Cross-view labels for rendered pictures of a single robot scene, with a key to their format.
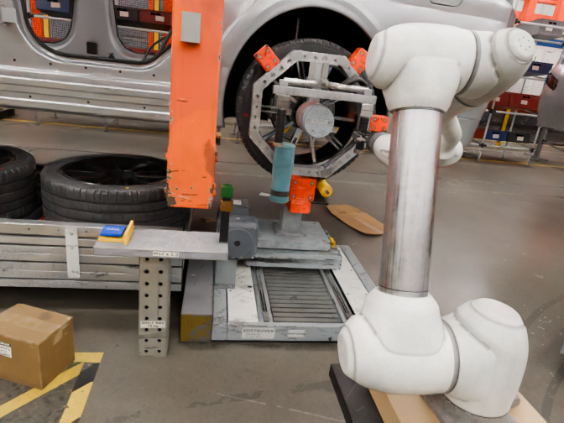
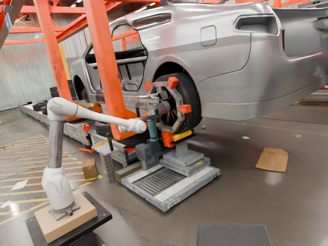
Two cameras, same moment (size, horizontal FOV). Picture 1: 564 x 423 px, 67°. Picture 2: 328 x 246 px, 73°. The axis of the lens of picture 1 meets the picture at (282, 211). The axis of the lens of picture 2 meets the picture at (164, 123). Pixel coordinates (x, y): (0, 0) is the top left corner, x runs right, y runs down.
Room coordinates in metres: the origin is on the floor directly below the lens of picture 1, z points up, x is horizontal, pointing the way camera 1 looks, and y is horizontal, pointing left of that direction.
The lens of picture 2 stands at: (0.87, -2.17, 1.33)
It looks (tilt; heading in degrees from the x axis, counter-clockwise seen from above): 15 degrees down; 63
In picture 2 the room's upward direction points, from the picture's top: 9 degrees counter-clockwise
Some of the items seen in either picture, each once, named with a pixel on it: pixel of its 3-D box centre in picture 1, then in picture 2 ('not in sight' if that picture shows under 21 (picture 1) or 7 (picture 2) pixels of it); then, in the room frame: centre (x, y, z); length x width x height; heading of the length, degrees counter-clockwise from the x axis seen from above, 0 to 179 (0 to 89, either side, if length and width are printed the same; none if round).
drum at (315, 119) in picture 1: (314, 118); (159, 108); (1.90, -0.09, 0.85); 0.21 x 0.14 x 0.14; 10
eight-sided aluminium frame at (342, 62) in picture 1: (310, 116); (164, 107); (1.97, -0.08, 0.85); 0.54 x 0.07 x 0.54; 100
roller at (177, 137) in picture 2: (321, 184); (182, 135); (2.09, -0.18, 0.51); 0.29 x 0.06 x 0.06; 10
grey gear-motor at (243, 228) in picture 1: (234, 237); (153, 152); (1.88, 0.21, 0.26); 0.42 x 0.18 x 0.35; 10
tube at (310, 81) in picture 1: (299, 73); (147, 92); (1.84, 0.00, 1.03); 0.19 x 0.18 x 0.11; 10
